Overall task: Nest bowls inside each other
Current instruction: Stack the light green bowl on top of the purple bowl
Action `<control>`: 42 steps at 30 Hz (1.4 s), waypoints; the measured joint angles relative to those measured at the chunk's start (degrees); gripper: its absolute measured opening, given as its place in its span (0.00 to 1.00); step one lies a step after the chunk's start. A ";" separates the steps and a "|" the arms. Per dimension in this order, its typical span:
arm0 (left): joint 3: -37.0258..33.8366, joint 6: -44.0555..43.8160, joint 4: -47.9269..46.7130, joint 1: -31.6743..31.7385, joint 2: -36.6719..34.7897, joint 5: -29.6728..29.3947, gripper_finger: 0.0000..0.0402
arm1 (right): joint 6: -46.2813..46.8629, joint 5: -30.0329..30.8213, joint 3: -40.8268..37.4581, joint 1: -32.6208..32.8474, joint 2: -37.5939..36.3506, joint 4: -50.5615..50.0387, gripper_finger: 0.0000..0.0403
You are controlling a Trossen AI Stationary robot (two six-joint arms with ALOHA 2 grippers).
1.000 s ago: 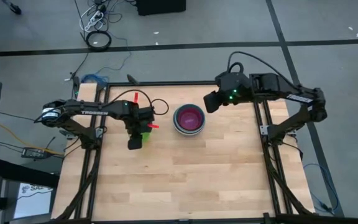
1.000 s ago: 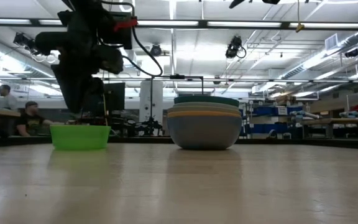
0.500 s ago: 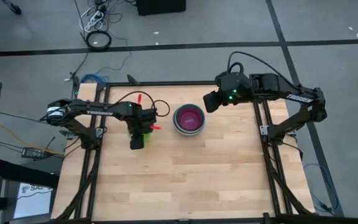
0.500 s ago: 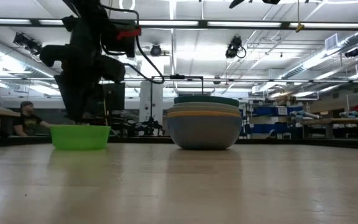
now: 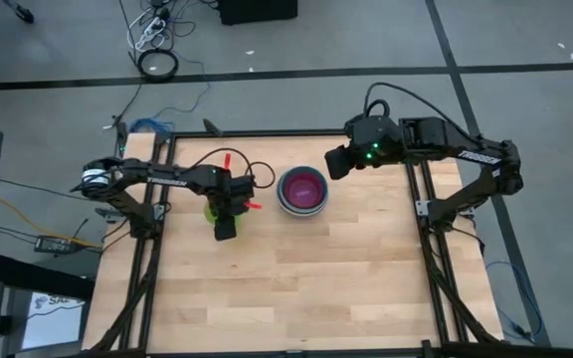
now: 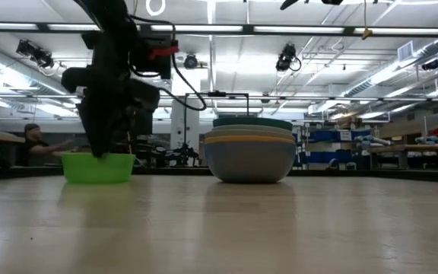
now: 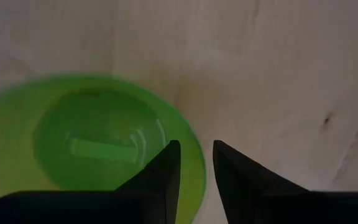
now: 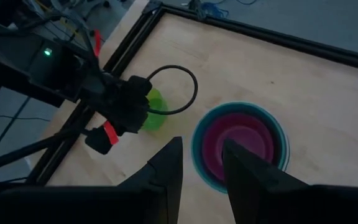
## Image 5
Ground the green plastic bowl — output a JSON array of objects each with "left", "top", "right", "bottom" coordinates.
[{"left": 203, "top": 201, "right": 249, "bottom": 230}]

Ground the purple plastic bowl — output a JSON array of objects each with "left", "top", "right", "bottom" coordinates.
[{"left": 282, "top": 171, "right": 325, "bottom": 213}]

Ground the grey plastic bowl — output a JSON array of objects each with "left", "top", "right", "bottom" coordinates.
[{"left": 275, "top": 165, "right": 330, "bottom": 219}]

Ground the blue plastic bowl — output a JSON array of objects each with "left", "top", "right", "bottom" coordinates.
[{"left": 277, "top": 167, "right": 328, "bottom": 216}]

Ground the black low shelf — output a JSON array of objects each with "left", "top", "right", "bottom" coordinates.
[{"left": 0, "top": 251, "right": 96, "bottom": 299}]

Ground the black device with green light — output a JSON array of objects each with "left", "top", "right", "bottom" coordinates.
[{"left": 115, "top": 121, "right": 128, "bottom": 155}]

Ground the black power adapter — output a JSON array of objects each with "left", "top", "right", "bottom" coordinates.
[{"left": 33, "top": 235, "right": 75, "bottom": 255}]

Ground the black box on floor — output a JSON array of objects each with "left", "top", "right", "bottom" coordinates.
[{"left": 216, "top": 0, "right": 299, "bottom": 26}]

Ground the white printed sign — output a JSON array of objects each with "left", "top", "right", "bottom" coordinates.
[{"left": 20, "top": 291, "right": 87, "bottom": 351}]

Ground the white power strip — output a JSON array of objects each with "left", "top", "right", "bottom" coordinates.
[{"left": 139, "top": 15, "right": 164, "bottom": 39}]

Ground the black stand leg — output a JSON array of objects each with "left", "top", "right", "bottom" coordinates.
[{"left": 1, "top": 0, "right": 36, "bottom": 25}]

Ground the black aluminium table frame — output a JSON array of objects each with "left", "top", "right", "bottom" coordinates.
[{"left": 87, "top": 129, "right": 506, "bottom": 357}]

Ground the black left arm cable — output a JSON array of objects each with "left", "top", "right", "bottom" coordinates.
[{"left": 189, "top": 146, "right": 277, "bottom": 190}]

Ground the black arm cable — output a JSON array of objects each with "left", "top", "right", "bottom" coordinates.
[
  {"left": 189, "top": 146, "right": 277, "bottom": 190},
  {"left": 363, "top": 82, "right": 472, "bottom": 143}
]

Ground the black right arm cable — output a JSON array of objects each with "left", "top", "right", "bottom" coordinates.
[{"left": 363, "top": 82, "right": 472, "bottom": 143}]

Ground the black clamp mount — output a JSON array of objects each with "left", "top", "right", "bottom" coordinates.
[{"left": 202, "top": 117, "right": 226, "bottom": 138}]

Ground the coiled blue cable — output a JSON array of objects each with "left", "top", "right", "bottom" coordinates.
[{"left": 129, "top": 117, "right": 176, "bottom": 134}]

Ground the black ring on floor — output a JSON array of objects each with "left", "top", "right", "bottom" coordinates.
[{"left": 136, "top": 48, "right": 180, "bottom": 84}]

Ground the yellow cable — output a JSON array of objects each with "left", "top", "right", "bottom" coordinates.
[{"left": 0, "top": 195, "right": 103, "bottom": 249}]

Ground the thin blue floor cable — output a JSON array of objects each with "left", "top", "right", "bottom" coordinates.
[{"left": 484, "top": 261, "right": 544, "bottom": 342}]

